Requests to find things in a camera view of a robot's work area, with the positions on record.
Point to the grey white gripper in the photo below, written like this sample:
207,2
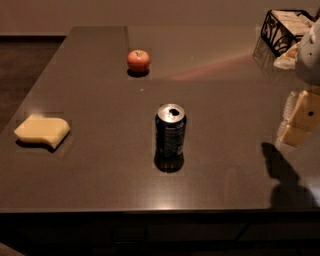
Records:
309,60

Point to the dark blue pepsi can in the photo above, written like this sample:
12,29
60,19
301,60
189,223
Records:
170,123

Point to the crumpled white snack bag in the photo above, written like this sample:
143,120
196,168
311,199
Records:
287,60

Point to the white packets in basket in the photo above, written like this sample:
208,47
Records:
297,24

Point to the red apple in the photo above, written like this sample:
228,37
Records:
138,61

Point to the yellow sponge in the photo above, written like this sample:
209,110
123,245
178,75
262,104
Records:
43,130

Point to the black wire basket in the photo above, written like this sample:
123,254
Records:
277,36

